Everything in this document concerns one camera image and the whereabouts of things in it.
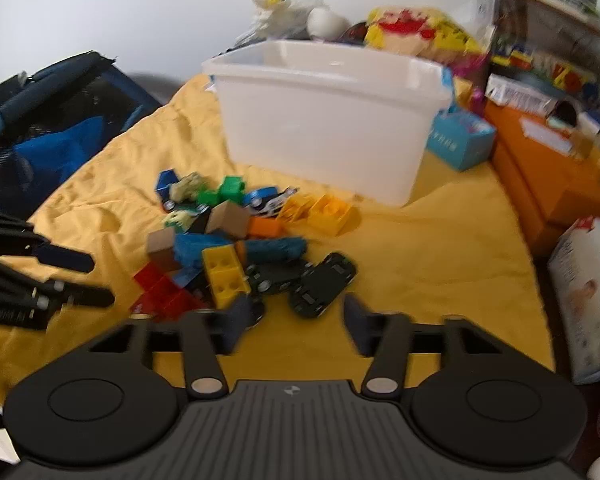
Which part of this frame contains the white diaper pack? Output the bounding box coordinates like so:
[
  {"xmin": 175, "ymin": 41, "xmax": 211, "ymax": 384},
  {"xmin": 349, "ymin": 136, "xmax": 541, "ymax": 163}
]
[{"xmin": 547, "ymin": 217, "xmax": 600, "ymax": 385}]

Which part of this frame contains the white plastic storage bin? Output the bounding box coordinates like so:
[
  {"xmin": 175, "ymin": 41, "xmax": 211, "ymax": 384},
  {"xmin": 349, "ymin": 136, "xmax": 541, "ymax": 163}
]
[{"xmin": 201, "ymin": 40, "xmax": 453, "ymax": 207}]

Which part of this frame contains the dark blue mesh bag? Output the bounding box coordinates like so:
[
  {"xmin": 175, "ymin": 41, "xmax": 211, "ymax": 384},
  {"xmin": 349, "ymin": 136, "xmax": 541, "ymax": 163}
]
[{"xmin": 0, "ymin": 51, "xmax": 163, "ymax": 221}]

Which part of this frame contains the clear plastic box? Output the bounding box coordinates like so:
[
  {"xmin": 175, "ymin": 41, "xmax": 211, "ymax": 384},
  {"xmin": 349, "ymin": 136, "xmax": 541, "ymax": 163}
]
[{"xmin": 495, "ymin": 0, "xmax": 600, "ymax": 61}]

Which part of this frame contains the pale green frog block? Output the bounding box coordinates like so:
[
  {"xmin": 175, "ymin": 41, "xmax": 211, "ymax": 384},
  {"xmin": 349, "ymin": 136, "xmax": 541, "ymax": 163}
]
[
  {"xmin": 164, "ymin": 209, "xmax": 201, "ymax": 231},
  {"xmin": 170, "ymin": 172, "xmax": 206, "ymax": 201}
]

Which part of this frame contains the pile of toy building blocks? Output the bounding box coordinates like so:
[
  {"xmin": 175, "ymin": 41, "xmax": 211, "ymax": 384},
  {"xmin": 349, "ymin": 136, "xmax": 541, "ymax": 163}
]
[{"xmin": 130, "ymin": 169, "xmax": 358, "ymax": 321}]

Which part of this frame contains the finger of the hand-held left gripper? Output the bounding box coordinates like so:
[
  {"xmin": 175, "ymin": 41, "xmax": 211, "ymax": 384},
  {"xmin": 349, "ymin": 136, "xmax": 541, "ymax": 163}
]
[
  {"xmin": 0, "ymin": 212, "xmax": 95, "ymax": 275},
  {"xmin": 0, "ymin": 255, "xmax": 116, "ymax": 311}
]

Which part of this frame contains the box of colourful toy pieces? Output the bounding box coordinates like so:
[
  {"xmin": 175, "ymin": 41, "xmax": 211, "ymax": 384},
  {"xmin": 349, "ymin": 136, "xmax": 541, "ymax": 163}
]
[{"xmin": 490, "ymin": 40, "xmax": 600, "ymax": 96}]

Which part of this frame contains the blue and white toy car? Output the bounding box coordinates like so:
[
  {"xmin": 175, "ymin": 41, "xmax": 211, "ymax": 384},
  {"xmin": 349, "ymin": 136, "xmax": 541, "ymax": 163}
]
[{"xmin": 242, "ymin": 186, "xmax": 301, "ymax": 218}]

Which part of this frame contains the yellow toy brick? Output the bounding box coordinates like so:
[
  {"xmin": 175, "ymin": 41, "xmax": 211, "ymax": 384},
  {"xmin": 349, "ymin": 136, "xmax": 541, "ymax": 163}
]
[{"xmin": 307, "ymin": 194, "xmax": 355, "ymax": 236}]

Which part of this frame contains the orange box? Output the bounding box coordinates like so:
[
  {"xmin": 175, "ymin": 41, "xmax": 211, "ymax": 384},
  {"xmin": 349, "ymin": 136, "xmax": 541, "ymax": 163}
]
[{"xmin": 482, "ymin": 100, "xmax": 600, "ymax": 258}]

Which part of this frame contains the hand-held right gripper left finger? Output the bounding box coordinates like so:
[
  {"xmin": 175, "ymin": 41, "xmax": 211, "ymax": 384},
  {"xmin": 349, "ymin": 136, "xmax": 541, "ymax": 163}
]
[{"xmin": 87, "ymin": 294, "xmax": 267, "ymax": 402}]

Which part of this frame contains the yellow blanket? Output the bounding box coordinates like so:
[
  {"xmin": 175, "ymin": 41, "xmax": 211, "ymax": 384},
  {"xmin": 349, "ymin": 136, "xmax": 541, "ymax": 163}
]
[{"xmin": 0, "ymin": 72, "xmax": 556, "ymax": 406}]

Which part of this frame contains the blue tissue box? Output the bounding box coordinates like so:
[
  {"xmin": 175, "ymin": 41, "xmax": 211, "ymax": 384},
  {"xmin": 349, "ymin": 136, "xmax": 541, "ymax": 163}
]
[{"xmin": 425, "ymin": 107, "xmax": 497, "ymax": 172}]

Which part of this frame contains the yellow plastic bag red print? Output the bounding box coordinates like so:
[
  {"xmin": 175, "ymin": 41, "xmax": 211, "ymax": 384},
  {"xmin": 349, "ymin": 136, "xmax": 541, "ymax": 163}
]
[{"xmin": 365, "ymin": 6, "xmax": 483, "ymax": 66}]

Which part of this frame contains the small white carton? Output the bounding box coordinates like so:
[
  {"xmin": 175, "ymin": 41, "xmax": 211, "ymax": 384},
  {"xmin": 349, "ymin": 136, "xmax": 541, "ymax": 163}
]
[{"xmin": 485, "ymin": 74, "xmax": 556, "ymax": 116}]

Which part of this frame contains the white plastic bag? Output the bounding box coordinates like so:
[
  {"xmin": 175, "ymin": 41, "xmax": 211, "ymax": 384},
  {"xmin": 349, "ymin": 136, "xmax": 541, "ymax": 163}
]
[{"xmin": 235, "ymin": 0, "xmax": 326, "ymax": 51}]

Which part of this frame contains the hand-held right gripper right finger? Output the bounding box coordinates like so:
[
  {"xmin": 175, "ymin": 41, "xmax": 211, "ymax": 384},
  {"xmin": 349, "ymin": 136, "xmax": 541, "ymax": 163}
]
[{"xmin": 342, "ymin": 292, "xmax": 511, "ymax": 400}]

